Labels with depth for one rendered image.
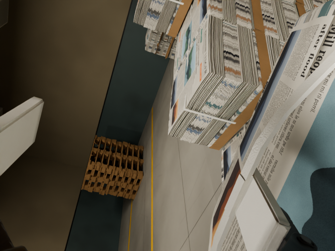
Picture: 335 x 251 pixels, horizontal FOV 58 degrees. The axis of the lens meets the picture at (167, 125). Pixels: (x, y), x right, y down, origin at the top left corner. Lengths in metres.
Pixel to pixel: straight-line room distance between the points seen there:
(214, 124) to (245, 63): 0.24
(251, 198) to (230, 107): 0.85
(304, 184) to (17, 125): 0.18
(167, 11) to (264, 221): 1.37
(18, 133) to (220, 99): 0.86
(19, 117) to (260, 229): 0.13
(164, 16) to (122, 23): 6.19
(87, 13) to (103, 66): 1.34
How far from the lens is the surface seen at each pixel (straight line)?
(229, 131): 1.12
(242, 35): 1.12
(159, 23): 1.53
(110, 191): 7.58
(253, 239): 0.17
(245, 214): 0.19
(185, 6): 1.47
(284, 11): 1.40
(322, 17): 0.28
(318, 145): 0.22
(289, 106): 0.19
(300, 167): 0.23
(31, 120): 0.19
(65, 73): 8.41
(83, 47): 8.01
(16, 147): 0.18
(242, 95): 0.99
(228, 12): 1.19
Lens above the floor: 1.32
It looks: 13 degrees down
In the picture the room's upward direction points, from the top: 75 degrees counter-clockwise
